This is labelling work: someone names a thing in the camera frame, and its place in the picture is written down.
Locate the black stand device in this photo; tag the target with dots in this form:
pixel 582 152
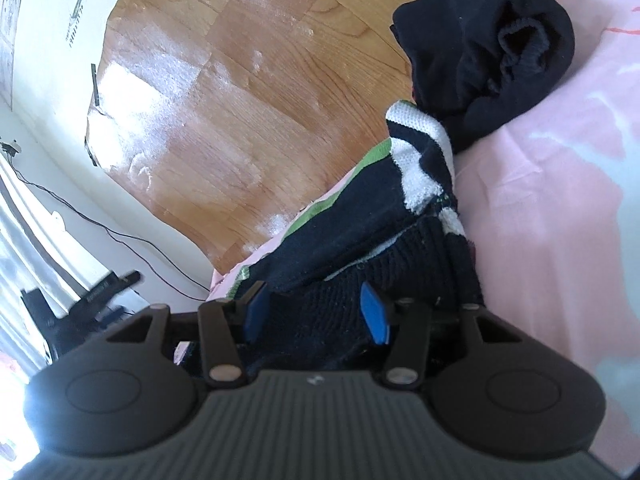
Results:
pixel 90 315

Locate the black knit garment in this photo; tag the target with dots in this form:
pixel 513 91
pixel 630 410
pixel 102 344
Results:
pixel 478 64

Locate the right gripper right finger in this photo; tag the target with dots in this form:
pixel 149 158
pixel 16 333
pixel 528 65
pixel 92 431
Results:
pixel 404 327

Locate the green striped knit sweater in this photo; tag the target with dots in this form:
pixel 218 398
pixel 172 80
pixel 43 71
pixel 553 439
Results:
pixel 394 225

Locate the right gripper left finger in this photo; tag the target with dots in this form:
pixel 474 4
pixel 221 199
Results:
pixel 223 326

